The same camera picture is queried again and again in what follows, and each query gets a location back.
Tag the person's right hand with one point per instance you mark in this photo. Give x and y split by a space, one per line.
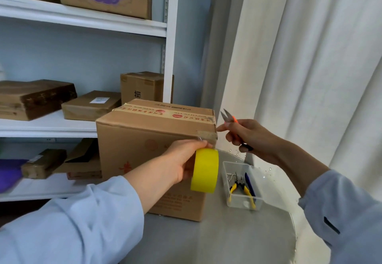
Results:
259 141

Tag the person's left hand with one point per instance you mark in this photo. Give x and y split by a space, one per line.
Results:
182 156

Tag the yellow tape roll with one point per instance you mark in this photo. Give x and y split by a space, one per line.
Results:
204 171

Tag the orange thread snips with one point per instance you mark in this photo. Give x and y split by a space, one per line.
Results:
226 114

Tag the brown cardboard box red print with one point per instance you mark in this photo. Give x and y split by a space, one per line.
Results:
134 141

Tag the person's right forearm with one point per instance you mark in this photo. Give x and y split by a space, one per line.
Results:
343 207

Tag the person's left forearm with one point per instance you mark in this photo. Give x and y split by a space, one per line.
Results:
74 228

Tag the upright small cardboard box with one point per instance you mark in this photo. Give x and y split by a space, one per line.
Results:
140 84

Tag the open cardboard box red print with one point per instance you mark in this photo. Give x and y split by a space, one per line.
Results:
83 168

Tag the flat brown box white label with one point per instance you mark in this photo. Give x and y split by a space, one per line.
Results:
83 111

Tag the small taped brown parcel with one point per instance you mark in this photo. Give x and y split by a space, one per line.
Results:
41 165

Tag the dark brown flat box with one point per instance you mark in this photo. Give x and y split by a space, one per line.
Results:
30 98

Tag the clear plastic container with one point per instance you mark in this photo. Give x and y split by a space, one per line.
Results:
226 168

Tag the white curtain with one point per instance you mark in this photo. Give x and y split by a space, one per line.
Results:
313 64

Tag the white metal shelf unit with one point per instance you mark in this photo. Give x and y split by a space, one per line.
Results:
89 23

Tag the white wall socket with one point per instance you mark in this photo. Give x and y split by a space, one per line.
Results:
50 139

